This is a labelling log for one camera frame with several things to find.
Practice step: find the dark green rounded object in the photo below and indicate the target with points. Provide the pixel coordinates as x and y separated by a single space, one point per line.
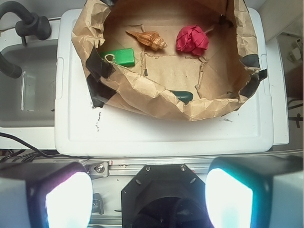
184 96

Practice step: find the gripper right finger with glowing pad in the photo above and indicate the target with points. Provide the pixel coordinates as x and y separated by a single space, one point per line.
256 192

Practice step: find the green rectangular block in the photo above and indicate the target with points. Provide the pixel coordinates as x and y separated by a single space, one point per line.
124 57

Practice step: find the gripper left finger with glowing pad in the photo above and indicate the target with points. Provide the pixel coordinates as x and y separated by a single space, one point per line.
45 195

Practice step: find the aluminium extrusion rail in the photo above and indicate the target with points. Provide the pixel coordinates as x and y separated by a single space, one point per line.
130 167

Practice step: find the crumpled red paper ball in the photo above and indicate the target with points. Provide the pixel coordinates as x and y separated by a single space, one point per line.
192 39

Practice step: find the orange spiral shell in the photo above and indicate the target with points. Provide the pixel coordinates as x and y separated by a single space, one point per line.
151 39

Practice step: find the brown paper bag tray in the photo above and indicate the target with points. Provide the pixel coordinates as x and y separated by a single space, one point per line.
221 80

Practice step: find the black octagonal mount plate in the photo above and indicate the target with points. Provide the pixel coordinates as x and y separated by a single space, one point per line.
164 196

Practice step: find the white plastic bin lid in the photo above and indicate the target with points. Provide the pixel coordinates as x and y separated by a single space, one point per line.
84 130

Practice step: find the clear plastic storage bin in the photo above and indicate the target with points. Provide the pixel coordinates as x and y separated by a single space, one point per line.
29 100

